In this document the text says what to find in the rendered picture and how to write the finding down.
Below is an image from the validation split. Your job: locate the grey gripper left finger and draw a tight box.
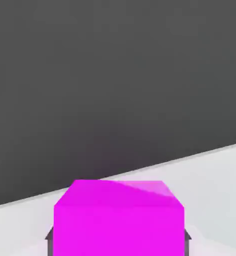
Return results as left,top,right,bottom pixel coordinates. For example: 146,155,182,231
44,226,55,256

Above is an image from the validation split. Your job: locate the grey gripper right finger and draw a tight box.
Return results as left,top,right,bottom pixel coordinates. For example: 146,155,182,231
184,229,192,256

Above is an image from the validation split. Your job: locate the small magenta cube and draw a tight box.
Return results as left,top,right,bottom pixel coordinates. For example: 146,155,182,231
53,179,185,256

